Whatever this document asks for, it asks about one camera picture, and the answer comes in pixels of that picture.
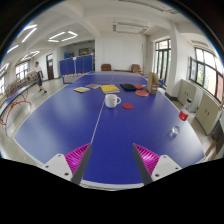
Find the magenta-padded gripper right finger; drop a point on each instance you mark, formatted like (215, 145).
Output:
(164, 164)

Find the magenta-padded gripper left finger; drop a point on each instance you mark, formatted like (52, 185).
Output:
(58, 164)

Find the clear red-label water bottle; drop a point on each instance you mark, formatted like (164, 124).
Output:
(183, 115)

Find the beige cabinet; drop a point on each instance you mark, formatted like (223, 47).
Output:
(186, 92)
(207, 113)

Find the flat round red coaster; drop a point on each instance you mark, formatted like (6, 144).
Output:
(127, 106)

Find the red table tennis paddle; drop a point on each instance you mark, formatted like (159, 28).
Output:
(142, 93)
(139, 86)

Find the small yellow and blue booklet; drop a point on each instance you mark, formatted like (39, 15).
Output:
(81, 89)

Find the blue table with red legs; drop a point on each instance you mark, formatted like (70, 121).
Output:
(13, 96)

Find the brown cardboard box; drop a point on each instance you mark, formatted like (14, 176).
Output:
(153, 82)

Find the white mug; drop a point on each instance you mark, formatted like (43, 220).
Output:
(110, 100)

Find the black paddle case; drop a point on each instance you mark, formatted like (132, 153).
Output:
(127, 87)

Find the grey-brown booklet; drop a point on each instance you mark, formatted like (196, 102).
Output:
(93, 86)

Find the person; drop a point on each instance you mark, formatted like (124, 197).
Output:
(39, 75)

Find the yellow book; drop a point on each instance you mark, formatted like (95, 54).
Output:
(109, 88)

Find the dark brown door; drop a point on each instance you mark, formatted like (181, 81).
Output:
(50, 66)

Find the brown armchair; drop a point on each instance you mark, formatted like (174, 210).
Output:
(106, 67)
(136, 68)

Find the blue folded partition boards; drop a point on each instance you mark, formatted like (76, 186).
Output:
(76, 64)

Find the black-framed wide window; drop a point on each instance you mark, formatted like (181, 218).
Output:
(206, 71)

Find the black-framed tall window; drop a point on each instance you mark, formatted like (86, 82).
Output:
(162, 60)

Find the group of ceiling lights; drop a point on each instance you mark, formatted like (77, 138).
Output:
(63, 36)

